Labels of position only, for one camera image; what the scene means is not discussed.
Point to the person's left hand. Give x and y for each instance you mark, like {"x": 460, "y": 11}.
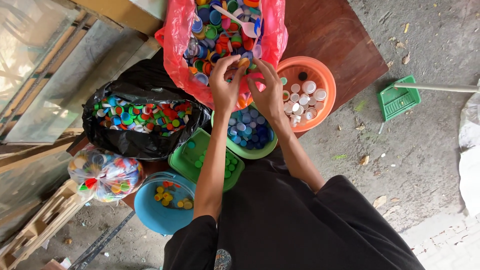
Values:
{"x": 224, "y": 90}

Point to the person's right hand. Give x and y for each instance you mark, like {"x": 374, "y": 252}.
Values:
{"x": 270, "y": 97}

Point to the yellow bottle cap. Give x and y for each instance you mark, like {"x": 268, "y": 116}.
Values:
{"x": 244, "y": 62}

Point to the green bottle cap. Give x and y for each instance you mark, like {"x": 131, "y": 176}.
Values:
{"x": 284, "y": 80}

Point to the group of white caps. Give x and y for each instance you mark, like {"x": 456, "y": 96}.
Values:
{"x": 305, "y": 99}

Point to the black bottle cap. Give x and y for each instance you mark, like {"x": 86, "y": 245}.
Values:
{"x": 302, "y": 76}

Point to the group of blue caps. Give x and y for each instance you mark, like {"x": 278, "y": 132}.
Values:
{"x": 249, "y": 129}

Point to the green round bowl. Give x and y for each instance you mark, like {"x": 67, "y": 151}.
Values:
{"x": 255, "y": 150}

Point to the heap of mixed caps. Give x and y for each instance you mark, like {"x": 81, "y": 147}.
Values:
{"x": 221, "y": 33}

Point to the orange plastic basin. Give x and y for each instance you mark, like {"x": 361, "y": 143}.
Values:
{"x": 322, "y": 75}

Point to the red plastic bag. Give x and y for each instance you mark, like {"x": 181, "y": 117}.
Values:
{"x": 176, "y": 48}

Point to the white plastic spoon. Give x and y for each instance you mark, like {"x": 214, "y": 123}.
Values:
{"x": 240, "y": 20}

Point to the group of green caps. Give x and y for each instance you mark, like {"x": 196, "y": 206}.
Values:
{"x": 229, "y": 163}

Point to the green rectangular tray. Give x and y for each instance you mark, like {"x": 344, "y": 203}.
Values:
{"x": 185, "y": 157}

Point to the pile of colourful caps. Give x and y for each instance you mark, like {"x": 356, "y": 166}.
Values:
{"x": 142, "y": 114}

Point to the black plastic bag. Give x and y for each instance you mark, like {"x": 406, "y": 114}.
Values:
{"x": 123, "y": 142}

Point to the group of yellow caps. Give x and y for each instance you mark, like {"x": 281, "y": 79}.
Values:
{"x": 168, "y": 197}

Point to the green dustpan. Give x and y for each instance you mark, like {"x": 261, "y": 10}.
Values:
{"x": 397, "y": 99}

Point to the yellow wooden beam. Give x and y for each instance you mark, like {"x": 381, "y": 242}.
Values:
{"x": 120, "y": 15}

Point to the person's black shirt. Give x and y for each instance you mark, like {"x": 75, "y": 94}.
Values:
{"x": 300, "y": 232}

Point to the blue plastic bucket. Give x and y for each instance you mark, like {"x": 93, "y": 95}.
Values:
{"x": 150, "y": 210}

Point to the clear bag of caps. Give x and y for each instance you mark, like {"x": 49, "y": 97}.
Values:
{"x": 103, "y": 176}

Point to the black metal rod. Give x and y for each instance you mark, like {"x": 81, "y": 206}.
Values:
{"x": 101, "y": 243}

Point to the white sack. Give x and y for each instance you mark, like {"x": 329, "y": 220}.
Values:
{"x": 470, "y": 150}

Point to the wooden pallet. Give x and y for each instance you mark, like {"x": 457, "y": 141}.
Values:
{"x": 41, "y": 225}

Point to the glass panes in frame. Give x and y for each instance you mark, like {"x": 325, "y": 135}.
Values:
{"x": 45, "y": 75}

